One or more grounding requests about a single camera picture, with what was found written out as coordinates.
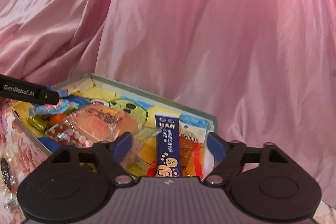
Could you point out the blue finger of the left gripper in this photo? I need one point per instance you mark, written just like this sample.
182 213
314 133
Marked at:
51 97
62 93

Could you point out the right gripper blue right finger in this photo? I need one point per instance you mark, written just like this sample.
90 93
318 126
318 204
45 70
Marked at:
229 159

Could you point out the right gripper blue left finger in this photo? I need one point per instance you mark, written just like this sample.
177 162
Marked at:
109 156

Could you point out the light blue snack packet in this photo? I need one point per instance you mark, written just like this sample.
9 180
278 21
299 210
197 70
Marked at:
52 105

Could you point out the small orange mandarin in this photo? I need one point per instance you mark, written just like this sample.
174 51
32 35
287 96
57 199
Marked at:
56 118

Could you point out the yellow black snack packet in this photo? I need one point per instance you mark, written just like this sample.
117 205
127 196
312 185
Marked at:
41 123

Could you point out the orange bread snack packet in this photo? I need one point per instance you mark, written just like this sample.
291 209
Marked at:
92 124

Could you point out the dark blue milk powder sachet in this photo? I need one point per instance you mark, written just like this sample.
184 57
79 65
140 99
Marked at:
168 151

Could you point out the grey shallow snack box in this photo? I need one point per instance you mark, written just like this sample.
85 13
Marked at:
91 89

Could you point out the floral pink bedspread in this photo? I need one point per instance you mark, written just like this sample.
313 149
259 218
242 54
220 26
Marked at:
22 156

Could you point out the dark dried fruit snack packet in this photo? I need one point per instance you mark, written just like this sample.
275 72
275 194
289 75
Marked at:
6 174

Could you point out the pink satin quilt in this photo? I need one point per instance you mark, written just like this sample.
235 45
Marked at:
264 68

